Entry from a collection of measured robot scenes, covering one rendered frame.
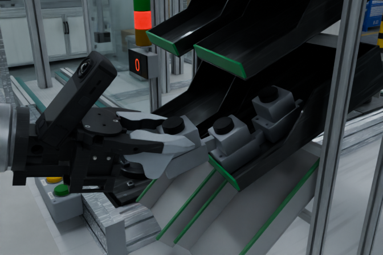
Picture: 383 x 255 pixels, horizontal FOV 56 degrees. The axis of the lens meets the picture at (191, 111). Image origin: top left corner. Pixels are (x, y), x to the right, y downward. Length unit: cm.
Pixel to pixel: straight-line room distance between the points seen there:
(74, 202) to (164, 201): 26
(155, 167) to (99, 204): 47
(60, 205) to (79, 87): 57
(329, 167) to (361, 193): 65
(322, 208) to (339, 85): 19
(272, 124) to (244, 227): 20
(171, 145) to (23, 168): 17
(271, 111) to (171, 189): 34
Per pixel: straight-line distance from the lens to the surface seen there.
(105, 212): 88
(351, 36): 49
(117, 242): 87
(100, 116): 45
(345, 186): 121
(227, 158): 52
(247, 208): 66
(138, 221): 87
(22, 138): 41
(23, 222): 107
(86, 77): 40
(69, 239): 97
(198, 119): 66
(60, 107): 42
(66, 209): 95
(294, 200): 58
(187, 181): 76
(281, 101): 53
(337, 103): 51
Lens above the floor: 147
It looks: 22 degrees down
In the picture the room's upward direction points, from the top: straight up
